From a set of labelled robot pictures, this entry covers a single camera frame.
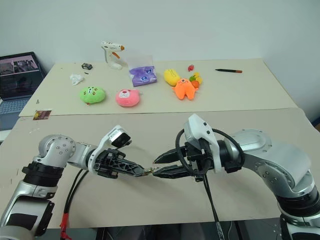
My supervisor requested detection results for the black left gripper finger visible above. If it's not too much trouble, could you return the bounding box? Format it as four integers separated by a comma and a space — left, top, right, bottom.
116, 157, 146, 172
117, 167, 146, 178

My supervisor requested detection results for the bagged purple plush toy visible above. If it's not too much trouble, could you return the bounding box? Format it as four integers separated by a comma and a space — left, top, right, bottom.
126, 54, 159, 88

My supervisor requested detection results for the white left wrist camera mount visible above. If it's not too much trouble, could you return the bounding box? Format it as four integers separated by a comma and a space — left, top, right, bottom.
86, 124, 133, 176

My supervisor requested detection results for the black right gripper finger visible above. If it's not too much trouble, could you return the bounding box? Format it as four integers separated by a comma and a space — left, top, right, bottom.
152, 164, 191, 179
154, 146, 187, 165

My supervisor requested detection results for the orange one-eyed plush toy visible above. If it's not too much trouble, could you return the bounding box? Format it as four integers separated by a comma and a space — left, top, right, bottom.
171, 77, 200, 102

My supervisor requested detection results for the small yellow green plush toy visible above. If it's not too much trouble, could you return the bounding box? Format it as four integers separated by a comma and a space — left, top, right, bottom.
188, 71, 204, 89

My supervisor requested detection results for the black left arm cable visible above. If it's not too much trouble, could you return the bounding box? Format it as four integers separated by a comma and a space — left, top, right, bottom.
59, 169, 90, 240

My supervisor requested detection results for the open grey laptop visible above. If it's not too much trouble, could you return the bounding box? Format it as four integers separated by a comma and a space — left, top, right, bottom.
0, 51, 49, 131

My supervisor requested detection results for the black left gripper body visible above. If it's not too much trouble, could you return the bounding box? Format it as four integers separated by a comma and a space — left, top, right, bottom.
94, 147, 126, 180

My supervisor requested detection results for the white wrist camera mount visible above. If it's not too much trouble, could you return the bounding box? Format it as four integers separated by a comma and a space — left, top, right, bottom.
183, 113, 222, 174
86, 124, 133, 176

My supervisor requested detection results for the black pen with orange end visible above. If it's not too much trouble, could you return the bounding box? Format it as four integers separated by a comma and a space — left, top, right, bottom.
214, 68, 244, 74

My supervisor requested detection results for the pink plush toy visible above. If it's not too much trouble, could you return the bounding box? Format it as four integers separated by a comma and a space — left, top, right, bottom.
115, 88, 144, 109

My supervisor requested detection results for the crumpled white tissue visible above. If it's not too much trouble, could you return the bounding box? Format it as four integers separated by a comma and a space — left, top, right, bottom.
69, 72, 85, 87

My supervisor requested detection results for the small brown packet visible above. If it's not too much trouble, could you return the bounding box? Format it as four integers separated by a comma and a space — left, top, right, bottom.
32, 109, 53, 121

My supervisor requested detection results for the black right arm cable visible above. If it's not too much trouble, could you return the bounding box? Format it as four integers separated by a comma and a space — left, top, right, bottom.
174, 128, 247, 240

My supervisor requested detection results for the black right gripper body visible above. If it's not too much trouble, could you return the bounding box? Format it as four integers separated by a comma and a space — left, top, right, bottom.
184, 138, 214, 182

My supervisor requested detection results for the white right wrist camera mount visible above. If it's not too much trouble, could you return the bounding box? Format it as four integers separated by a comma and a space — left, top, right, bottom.
183, 113, 222, 174

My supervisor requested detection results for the white hot glue gun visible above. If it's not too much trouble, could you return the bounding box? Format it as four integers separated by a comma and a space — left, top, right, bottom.
100, 40, 127, 70

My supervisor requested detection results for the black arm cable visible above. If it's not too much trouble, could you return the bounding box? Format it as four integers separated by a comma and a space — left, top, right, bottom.
59, 169, 90, 240
174, 128, 247, 240

